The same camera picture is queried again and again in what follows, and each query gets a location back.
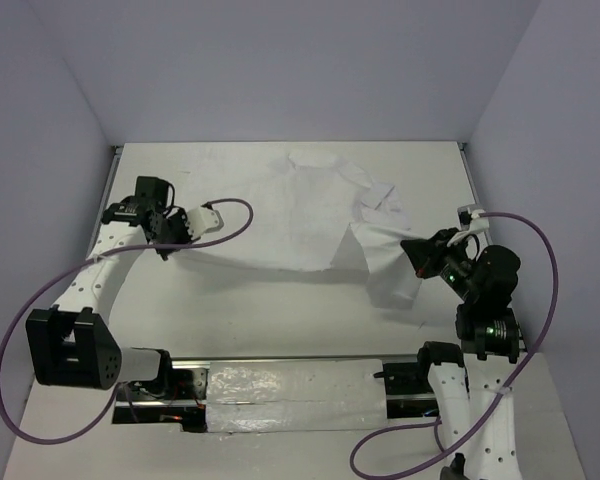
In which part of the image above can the silver foil tape sheet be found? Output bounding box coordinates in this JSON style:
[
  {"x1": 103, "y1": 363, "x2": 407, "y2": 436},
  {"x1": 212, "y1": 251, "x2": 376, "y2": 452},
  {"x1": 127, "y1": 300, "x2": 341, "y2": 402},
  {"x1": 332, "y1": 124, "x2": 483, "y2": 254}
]
[{"x1": 205, "y1": 359, "x2": 388, "y2": 433}]

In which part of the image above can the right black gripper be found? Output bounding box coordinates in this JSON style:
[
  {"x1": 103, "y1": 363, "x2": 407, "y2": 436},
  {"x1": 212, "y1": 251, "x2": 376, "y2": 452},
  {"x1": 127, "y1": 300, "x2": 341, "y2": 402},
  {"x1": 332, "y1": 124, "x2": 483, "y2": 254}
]
[{"x1": 401, "y1": 225, "x2": 481, "y2": 300}]

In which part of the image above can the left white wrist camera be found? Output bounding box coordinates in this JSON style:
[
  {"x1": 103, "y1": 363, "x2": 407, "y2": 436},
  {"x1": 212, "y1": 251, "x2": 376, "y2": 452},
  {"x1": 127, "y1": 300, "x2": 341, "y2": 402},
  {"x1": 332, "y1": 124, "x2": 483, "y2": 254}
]
[{"x1": 186, "y1": 203, "x2": 224, "y2": 242}]

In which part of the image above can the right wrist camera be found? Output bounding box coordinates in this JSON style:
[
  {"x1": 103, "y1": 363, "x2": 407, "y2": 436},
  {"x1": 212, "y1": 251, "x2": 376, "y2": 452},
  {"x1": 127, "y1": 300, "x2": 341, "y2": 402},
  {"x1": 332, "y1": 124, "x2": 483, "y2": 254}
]
[{"x1": 457, "y1": 204, "x2": 490, "y2": 234}]

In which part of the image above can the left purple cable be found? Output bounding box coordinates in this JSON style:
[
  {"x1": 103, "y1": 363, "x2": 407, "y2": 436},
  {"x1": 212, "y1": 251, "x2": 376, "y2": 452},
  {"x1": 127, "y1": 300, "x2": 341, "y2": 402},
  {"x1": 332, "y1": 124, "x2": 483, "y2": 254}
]
[{"x1": 0, "y1": 198, "x2": 255, "y2": 445}]

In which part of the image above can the white long sleeve shirt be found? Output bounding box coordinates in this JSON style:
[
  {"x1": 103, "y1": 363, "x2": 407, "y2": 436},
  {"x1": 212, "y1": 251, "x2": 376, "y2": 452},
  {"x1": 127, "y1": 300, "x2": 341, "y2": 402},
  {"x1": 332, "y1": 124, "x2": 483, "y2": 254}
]
[{"x1": 172, "y1": 149, "x2": 424, "y2": 310}]

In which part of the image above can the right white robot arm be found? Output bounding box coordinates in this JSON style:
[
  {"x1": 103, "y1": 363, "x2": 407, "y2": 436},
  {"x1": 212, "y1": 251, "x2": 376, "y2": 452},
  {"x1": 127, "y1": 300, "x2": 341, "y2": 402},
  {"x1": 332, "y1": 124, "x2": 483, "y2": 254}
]
[{"x1": 401, "y1": 228, "x2": 522, "y2": 479}]

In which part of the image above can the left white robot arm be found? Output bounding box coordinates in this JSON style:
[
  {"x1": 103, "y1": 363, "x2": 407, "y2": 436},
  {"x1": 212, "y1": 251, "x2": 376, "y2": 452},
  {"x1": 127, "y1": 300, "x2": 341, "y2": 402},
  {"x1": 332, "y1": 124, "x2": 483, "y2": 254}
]
[{"x1": 25, "y1": 176, "x2": 186, "y2": 399}]

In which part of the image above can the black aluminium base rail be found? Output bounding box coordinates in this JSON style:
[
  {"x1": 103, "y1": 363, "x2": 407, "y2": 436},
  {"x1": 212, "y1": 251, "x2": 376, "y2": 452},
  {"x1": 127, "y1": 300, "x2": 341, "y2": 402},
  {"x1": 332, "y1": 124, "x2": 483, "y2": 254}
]
[{"x1": 113, "y1": 357, "x2": 439, "y2": 433}]

